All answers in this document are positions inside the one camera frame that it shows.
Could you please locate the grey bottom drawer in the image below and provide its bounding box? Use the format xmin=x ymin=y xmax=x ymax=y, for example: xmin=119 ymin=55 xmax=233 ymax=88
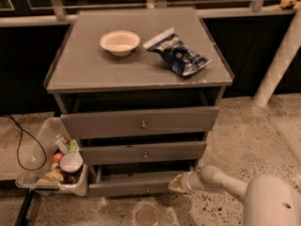
xmin=88 ymin=162 xmax=193 ymax=197

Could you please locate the grey drawer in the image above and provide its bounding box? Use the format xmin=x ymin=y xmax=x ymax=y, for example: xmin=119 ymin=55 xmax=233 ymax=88
xmin=88 ymin=162 xmax=193 ymax=197
xmin=60 ymin=106 xmax=219 ymax=139
xmin=80 ymin=141 xmax=207 ymax=165

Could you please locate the white diagonal pole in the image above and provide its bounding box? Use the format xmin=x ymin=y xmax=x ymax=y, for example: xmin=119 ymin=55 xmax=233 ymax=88
xmin=253 ymin=8 xmax=301 ymax=107

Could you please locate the grey top drawer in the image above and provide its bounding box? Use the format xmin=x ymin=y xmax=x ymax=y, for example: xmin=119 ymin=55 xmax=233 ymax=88
xmin=60 ymin=106 xmax=219 ymax=139

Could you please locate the white bowl in bin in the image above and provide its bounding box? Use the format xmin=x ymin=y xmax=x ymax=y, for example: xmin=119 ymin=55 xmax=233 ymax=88
xmin=60 ymin=153 xmax=83 ymax=173

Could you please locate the black cable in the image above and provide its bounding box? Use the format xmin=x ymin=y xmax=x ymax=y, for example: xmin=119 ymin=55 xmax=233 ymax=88
xmin=0 ymin=114 xmax=48 ymax=171

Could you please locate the white paper bowl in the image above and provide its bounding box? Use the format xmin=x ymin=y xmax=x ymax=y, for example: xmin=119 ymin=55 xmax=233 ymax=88
xmin=99 ymin=30 xmax=140 ymax=57

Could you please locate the clear plastic bin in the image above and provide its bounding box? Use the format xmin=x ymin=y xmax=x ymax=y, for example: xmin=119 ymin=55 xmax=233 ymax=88
xmin=15 ymin=118 xmax=88 ymax=197

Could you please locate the green white bottle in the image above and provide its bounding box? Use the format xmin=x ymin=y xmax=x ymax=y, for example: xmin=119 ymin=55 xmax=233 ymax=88
xmin=69 ymin=139 xmax=79 ymax=153

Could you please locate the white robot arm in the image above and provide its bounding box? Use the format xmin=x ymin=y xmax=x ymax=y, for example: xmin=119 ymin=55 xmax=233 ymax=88
xmin=168 ymin=165 xmax=301 ymax=226

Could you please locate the white snack packet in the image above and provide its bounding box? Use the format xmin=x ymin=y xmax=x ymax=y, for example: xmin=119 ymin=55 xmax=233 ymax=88
xmin=54 ymin=135 xmax=70 ymax=155

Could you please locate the yellow object on ledge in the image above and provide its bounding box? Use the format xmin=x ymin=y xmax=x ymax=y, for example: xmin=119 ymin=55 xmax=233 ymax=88
xmin=279 ymin=0 xmax=301 ymax=9

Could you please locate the blue chip bag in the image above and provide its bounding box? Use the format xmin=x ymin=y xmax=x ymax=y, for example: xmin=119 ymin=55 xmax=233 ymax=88
xmin=143 ymin=27 xmax=212 ymax=77

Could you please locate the red apple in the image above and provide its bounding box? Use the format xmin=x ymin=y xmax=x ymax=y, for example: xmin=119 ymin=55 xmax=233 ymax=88
xmin=53 ymin=153 xmax=63 ymax=164

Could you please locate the grey drawer cabinet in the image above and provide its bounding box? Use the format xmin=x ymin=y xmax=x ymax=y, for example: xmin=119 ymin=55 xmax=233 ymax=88
xmin=43 ymin=7 xmax=235 ymax=174

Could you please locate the grey middle drawer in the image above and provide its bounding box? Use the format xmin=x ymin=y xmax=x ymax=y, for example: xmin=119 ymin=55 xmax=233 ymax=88
xmin=80 ymin=141 xmax=207 ymax=165

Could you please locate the metal railing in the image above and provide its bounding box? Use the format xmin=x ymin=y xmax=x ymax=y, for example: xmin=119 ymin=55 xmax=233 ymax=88
xmin=0 ymin=0 xmax=301 ymax=28

